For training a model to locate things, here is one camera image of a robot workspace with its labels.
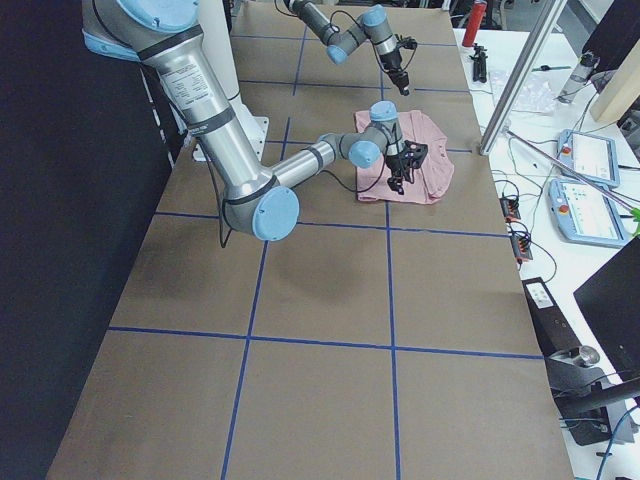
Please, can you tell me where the upper teach pendant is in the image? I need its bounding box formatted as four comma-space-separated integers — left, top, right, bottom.
557, 129, 620, 188

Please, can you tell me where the aluminium frame post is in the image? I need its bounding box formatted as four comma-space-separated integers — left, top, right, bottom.
479, 0, 567, 155

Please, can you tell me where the black folded tripod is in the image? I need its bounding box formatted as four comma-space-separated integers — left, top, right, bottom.
470, 43, 488, 83

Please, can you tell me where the brown table mat blue grid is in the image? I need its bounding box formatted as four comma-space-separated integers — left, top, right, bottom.
48, 2, 573, 479

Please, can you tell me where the clear plastic bag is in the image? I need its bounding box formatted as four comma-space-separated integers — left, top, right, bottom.
488, 70, 556, 114

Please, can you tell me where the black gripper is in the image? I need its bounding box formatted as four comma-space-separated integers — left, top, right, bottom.
378, 48, 410, 96
385, 142, 413, 195

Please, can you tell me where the black monitor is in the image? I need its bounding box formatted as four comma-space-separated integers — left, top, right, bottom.
574, 238, 640, 380

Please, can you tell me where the orange black connector block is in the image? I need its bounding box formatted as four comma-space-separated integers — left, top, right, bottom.
499, 196, 521, 222

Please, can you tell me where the metal reacher stick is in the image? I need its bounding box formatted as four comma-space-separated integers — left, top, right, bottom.
505, 129, 639, 223

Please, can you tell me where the teach pendant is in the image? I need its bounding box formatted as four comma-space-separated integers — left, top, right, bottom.
548, 178, 630, 248
557, 129, 620, 188

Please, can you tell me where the black box with label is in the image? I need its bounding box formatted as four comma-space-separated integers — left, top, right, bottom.
522, 277, 581, 357

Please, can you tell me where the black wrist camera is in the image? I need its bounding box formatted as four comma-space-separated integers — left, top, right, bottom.
403, 140, 429, 169
396, 35, 418, 51

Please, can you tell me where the red bottle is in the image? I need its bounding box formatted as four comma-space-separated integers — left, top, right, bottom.
462, 0, 487, 48

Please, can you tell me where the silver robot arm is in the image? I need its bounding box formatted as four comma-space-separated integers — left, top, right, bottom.
274, 0, 418, 96
82, 1, 427, 241

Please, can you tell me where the clear water bottle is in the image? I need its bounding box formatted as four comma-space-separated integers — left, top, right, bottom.
557, 51, 600, 104

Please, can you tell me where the lower teach pendant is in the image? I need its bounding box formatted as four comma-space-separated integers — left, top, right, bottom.
548, 178, 630, 248

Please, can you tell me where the pink Snoopy t-shirt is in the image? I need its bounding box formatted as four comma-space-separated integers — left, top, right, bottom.
356, 110, 454, 205

